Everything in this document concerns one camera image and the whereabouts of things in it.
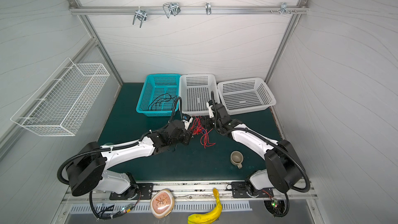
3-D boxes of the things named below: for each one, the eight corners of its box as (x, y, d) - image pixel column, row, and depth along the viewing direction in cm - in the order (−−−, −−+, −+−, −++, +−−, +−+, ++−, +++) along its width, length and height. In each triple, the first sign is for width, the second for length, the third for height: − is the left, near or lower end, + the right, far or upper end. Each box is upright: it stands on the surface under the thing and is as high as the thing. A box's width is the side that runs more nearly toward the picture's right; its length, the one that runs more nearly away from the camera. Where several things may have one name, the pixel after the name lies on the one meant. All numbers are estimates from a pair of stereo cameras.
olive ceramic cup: (228, 165, 82) (230, 162, 79) (231, 152, 87) (232, 149, 83) (240, 168, 81) (242, 166, 78) (242, 155, 86) (243, 152, 82)
